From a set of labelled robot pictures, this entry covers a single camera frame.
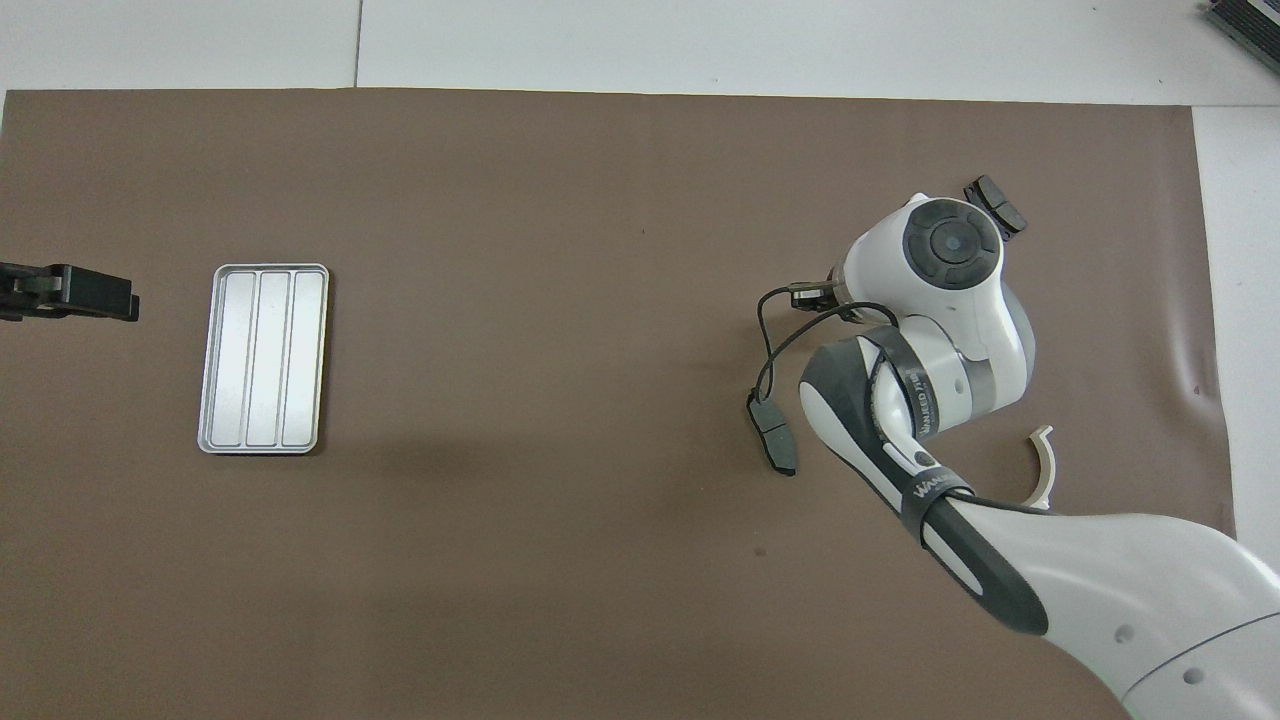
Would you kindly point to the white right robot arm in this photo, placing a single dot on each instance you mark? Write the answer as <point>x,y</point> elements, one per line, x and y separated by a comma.
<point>950,330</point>

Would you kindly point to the brown table mat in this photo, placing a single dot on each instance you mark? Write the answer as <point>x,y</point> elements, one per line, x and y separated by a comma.
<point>550,250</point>

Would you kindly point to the dark ribbed metal device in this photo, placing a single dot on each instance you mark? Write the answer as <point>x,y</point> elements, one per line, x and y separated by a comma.
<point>1250,25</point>

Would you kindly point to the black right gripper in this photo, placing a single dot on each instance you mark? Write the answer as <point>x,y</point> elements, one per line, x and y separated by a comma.
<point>815,295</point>

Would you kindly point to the short dark grey brake pad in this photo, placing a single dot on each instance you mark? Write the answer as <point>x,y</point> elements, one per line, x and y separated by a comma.
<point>1008,212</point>

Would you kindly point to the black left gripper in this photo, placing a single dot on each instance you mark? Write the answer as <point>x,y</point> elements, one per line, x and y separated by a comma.
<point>25,295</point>

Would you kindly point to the white curved plastic bracket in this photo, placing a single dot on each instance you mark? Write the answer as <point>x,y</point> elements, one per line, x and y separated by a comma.
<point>1046,470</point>

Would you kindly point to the silver metal tray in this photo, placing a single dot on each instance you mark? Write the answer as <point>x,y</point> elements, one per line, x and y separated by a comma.
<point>260,350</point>

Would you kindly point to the long dark grey brake pad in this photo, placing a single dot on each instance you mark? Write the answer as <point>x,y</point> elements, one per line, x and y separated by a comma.
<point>775,435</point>

